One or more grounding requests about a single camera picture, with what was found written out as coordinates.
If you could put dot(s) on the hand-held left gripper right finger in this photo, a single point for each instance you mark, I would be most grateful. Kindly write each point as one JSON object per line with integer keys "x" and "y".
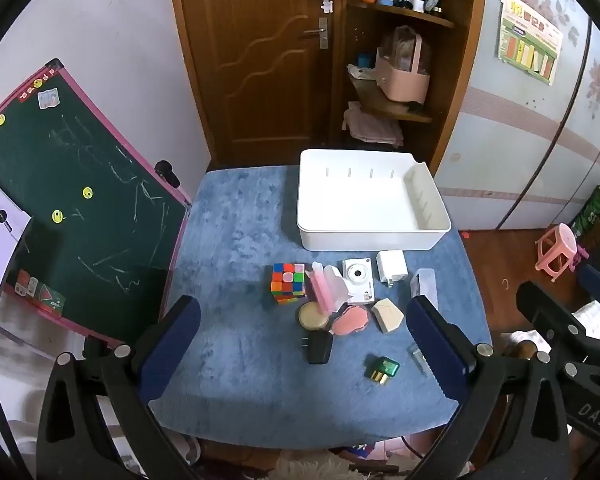
{"x": 435, "y": 347}

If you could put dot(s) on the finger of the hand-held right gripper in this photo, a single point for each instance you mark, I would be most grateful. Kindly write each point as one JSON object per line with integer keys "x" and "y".
{"x": 545, "y": 310}

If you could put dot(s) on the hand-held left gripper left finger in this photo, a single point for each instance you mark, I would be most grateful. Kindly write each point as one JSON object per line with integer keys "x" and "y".
{"x": 172, "y": 342}

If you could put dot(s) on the white charger block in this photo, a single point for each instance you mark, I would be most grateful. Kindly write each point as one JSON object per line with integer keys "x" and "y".
{"x": 391, "y": 266}

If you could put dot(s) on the pink hair roller clip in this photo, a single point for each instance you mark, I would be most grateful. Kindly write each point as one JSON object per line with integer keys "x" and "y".
{"x": 320, "y": 287}

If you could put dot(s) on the multicoloured puzzle cube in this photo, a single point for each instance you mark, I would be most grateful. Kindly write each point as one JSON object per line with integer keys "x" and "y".
{"x": 288, "y": 282}

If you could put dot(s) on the white plastic storage tray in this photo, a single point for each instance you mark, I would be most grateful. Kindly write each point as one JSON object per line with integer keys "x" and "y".
{"x": 355, "y": 200}

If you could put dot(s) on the small clear comb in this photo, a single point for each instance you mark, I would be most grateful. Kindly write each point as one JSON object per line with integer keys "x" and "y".
{"x": 420, "y": 359}

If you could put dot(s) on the light cloth pile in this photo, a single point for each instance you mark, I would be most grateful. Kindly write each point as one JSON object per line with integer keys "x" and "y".
{"x": 597, "y": 322}

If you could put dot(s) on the green plug adapter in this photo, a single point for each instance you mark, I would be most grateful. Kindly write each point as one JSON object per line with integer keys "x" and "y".
{"x": 382, "y": 369}

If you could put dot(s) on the beige angular box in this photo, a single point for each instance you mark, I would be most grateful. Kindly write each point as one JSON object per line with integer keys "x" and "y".
{"x": 387, "y": 316}

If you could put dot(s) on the translucent rectangular case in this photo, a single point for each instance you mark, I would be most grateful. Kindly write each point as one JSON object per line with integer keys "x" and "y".
{"x": 425, "y": 287}

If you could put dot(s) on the pink plastic stool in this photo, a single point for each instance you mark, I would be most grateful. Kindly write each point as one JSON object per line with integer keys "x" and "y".
{"x": 560, "y": 250}

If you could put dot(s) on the pink scalloped case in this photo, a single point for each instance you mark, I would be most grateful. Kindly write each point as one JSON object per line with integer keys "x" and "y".
{"x": 350, "y": 321}

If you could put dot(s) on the green bag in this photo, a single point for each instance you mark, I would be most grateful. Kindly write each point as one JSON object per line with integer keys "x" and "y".
{"x": 592, "y": 210}

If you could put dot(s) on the black charger plug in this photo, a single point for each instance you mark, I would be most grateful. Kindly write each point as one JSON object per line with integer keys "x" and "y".
{"x": 319, "y": 349}

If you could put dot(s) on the blue fuzzy mat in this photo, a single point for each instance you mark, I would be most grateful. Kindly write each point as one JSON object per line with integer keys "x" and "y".
{"x": 240, "y": 240}

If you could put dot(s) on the round beige compact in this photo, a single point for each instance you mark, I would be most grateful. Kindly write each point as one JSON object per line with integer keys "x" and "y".
{"x": 313, "y": 316}

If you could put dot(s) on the floral sliding wardrobe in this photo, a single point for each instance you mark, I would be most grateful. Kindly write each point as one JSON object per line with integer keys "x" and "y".
{"x": 510, "y": 150}

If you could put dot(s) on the black easel clamp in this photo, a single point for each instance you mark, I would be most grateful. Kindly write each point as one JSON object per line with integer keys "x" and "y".
{"x": 167, "y": 172}

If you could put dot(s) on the yellow smiley magnet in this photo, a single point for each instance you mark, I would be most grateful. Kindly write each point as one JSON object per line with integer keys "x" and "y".
{"x": 87, "y": 192}
{"x": 57, "y": 216}

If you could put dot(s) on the white fluffy rug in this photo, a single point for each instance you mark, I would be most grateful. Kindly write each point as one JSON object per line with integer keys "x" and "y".
{"x": 310, "y": 467}

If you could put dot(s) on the white perforated panel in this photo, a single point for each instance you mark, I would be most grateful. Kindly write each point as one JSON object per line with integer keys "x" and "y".
{"x": 0, "y": 220}

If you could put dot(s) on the pink folded cloth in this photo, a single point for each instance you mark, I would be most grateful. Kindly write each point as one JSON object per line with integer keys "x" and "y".
{"x": 372, "y": 125}

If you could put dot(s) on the crumpled plastic bag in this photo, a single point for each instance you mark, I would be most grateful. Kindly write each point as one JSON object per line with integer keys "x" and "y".
{"x": 361, "y": 72}

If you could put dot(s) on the brown wooden door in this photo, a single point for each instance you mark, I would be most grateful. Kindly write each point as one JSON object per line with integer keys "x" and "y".
{"x": 250, "y": 60}

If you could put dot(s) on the blue cup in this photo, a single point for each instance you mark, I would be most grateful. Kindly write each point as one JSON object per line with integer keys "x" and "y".
{"x": 365, "y": 60}

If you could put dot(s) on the white door hook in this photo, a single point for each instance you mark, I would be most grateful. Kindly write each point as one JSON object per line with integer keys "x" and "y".
{"x": 326, "y": 5}

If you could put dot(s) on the small white camera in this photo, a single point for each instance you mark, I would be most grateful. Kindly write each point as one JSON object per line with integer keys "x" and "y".
{"x": 358, "y": 280}

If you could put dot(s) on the green chalkboard pink frame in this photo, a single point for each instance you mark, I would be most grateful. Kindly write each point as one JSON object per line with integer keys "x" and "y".
{"x": 80, "y": 160}

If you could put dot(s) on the green wall poster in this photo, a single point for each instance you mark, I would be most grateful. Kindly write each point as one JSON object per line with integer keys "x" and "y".
{"x": 530, "y": 40}

